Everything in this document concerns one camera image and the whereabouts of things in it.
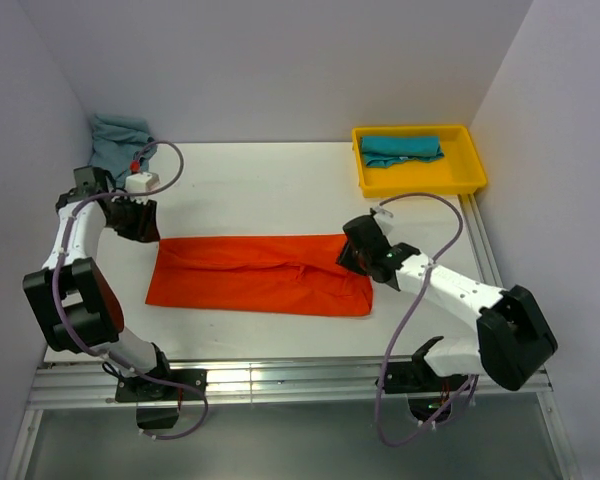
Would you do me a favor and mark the teal rolled t shirt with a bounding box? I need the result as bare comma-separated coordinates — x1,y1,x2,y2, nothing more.
359,136,445,168

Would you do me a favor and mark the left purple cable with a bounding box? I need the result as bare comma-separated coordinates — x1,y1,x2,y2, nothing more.
51,139,210,442

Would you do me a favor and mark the purple cable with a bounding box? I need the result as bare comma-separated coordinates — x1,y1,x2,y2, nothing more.
51,139,210,442
374,192,479,448

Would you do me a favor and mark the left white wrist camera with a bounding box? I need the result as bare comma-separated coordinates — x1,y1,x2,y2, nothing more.
124,172,160,194

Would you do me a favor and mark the aluminium front rail frame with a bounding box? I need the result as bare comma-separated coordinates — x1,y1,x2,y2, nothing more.
7,357,581,479

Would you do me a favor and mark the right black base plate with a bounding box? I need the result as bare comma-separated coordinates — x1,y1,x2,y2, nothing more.
382,360,469,395

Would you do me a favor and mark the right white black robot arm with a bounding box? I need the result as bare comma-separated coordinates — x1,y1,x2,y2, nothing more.
337,214,558,394

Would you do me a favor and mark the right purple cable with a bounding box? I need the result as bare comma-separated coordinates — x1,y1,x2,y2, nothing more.
374,192,479,448

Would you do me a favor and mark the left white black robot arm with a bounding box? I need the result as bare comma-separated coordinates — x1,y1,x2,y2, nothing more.
23,166,175,400

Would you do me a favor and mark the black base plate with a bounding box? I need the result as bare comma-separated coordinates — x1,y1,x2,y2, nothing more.
382,360,469,395
115,368,207,403

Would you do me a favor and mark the yellow plastic tray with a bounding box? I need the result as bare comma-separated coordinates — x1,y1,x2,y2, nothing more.
352,125,488,198

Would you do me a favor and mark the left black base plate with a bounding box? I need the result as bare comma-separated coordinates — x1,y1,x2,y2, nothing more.
115,368,207,403

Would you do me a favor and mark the grey-blue crumpled t shirt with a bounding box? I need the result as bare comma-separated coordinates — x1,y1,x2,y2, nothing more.
89,114,154,183

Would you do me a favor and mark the orange t shirt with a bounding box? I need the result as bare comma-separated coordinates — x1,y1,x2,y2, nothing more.
145,234,373,317

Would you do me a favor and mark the aluminium right side rail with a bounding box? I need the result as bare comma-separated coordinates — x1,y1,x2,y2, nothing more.
459,195,504,287

